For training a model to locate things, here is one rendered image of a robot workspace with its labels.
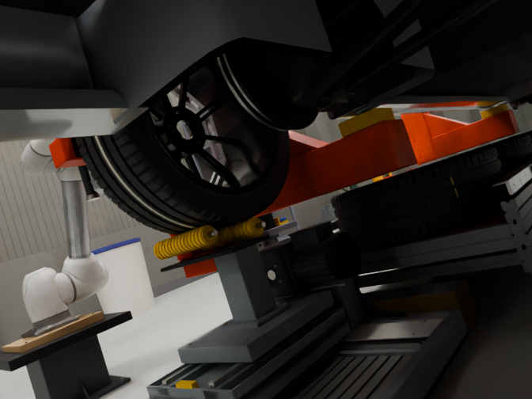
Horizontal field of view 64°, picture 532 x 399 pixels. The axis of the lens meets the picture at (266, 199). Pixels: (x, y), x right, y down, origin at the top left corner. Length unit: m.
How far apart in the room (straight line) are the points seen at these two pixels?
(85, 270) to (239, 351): 1.24
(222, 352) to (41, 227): 4.12
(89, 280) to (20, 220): 2.95
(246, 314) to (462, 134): 2.38
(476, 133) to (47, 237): 4.21
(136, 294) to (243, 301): 3.16
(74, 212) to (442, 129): 2.49
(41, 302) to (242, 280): 1.12
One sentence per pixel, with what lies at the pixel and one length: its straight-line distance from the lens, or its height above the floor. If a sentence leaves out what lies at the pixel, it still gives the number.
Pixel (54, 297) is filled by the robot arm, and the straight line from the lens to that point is 2.15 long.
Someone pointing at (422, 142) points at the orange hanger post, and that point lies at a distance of 3.39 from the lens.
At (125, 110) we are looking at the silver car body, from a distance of 0.73.
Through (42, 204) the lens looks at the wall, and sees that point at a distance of 5.20.
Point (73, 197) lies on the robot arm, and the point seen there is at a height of 0.87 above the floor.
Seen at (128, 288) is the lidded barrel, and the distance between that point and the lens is 4.36.
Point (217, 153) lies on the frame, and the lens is 1.63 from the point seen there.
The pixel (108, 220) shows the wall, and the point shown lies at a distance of 5.38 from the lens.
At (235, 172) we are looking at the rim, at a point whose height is 0.69.
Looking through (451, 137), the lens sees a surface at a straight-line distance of 3.33.
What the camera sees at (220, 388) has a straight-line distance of 1.08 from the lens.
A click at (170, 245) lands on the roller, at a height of 0.52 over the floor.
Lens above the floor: 0.51
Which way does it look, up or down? 2 degrees up
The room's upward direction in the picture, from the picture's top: 18 degrees counter-clockwise
